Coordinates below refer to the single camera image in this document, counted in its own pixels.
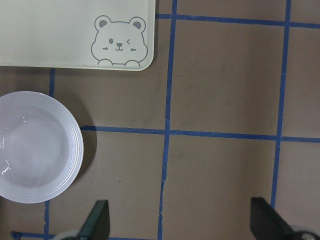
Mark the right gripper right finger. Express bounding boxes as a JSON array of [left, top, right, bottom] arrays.
[[250, 197, 295, 240]]

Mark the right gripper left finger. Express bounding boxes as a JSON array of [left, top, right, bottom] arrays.
[[77, 200, 110, 240]]

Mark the cream bear tray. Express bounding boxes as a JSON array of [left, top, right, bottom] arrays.
[[0, 0, 156, 71]]

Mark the white round plate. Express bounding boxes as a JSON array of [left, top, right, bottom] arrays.
[[0, 91, 84, 204]]

